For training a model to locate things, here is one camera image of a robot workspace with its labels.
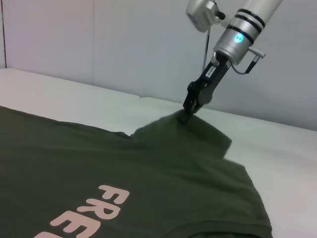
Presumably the dark green FREE t-shirt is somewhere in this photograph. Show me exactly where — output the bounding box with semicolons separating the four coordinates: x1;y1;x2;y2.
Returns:
0;105;270;238

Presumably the thin grey camera cable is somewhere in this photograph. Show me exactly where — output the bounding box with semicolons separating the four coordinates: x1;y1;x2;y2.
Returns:
201;29;212;73

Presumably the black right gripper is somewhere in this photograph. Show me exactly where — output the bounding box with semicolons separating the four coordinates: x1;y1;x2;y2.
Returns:
182;50;230;122

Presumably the grey cable with metal plug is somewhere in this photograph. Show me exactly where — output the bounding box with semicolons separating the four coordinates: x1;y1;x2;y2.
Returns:
229;46;267;75

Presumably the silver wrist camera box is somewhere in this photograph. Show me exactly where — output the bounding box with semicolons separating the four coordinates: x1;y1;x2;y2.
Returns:
186;0;225;33

